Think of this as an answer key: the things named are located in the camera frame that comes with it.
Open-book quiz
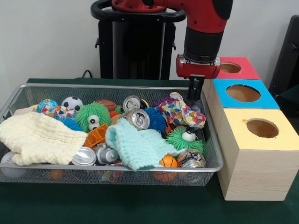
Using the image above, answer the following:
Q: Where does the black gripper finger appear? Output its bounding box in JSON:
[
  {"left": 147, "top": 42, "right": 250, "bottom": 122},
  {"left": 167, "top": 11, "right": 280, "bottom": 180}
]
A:
[
  {"left": 187, "top": 74, "right": 196, "bottom": 101},
  {"left": 195, "top": 75, "right": 206, "bottom": 100}
]

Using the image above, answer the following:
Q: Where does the orange plastic toy crate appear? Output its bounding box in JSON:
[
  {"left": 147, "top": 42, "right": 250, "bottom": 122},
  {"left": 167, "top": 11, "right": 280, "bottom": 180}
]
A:
[{"left": 84, "top": 123, "right": 109, "bottom": 149}]

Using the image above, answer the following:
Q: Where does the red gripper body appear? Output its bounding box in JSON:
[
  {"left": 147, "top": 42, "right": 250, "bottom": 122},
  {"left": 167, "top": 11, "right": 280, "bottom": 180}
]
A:
[{"left": 176, "top": 54, "right": 221, "bottom": 80}]

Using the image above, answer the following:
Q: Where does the large green puffer toy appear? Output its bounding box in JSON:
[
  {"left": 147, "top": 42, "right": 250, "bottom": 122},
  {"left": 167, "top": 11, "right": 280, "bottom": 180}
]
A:
[{"left": 75, "top": 101, "right": 112, "bottom": 133}]

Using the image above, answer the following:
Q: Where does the cream knitted cloth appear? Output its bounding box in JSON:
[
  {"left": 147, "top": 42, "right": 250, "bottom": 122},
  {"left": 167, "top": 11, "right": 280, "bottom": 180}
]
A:
[{"left": 0, "top": 111, "right": 88, "bottom": 166}]

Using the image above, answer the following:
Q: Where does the globe print ball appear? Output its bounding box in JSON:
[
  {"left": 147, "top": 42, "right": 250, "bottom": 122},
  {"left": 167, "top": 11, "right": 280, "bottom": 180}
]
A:
[{"left": 36, "top": 99, "right": 59, "bottom": 114}]

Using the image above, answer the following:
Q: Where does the black and white soccer ball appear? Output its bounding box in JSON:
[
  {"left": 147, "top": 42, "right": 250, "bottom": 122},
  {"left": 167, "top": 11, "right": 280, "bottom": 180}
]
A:
[{"left": 61, "top": 96, "right": 84, "bottom": 112}]

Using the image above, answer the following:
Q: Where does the small green puffer toy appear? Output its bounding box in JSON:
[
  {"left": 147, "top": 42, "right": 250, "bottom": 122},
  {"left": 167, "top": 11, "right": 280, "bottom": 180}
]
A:
[{"left": 166, "top": 127, "right": 204, "bottom": 151}]

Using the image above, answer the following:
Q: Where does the silver wire mesh bin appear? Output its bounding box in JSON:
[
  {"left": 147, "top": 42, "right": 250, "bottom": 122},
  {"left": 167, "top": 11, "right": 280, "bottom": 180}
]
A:
[{"left": 0, "top": 83, "right": 224, "bottom": 187}]

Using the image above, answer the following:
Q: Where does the dark green table cloth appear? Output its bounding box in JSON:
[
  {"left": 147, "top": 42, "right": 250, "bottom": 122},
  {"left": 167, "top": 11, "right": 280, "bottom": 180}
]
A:
[{"left": 0, "top": 78, "right": 299, "bottom": 224}]

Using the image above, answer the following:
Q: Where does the black upright panel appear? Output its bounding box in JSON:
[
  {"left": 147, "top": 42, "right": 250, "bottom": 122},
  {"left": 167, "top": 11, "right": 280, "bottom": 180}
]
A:
[{"left": 268, "top": 15, "right": 299, "bottom": 95}]

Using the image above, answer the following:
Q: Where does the black and silver drink can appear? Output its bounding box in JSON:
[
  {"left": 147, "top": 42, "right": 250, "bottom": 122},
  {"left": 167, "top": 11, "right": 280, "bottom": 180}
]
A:
[{"left": 122, "top": 95, "right": 147, "bottom": 112}]

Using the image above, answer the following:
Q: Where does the dark green side cloth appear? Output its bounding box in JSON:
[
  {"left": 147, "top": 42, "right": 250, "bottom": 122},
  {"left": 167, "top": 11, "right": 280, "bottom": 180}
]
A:
[{"left": 274, "top": 84, "right": 299, "bottom": 133}]

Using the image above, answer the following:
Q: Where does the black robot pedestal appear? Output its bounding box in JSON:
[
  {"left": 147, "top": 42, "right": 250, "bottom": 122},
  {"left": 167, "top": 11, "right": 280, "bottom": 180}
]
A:
[{"left": 90, "top": 0, "right": 188, "bottom": 80}]

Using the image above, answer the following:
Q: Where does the mint green knitted cloth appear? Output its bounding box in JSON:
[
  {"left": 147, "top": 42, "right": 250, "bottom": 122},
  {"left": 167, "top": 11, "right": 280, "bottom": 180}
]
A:
[{"left": 105, "top": 118, "right": 186, "bottom": 172}]

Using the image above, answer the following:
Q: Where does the wooden box with three holes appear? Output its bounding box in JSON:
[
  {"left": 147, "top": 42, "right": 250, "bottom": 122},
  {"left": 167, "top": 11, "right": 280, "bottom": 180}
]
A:
[{"left": 202, "top": 56, "right": 299, "bottom": 202}]

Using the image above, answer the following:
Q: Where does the small orange basketball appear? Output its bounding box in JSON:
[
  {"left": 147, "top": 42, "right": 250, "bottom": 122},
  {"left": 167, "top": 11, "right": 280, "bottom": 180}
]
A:
[{"left": 159, "top": 154, "right": 178, "bottom": 168}]

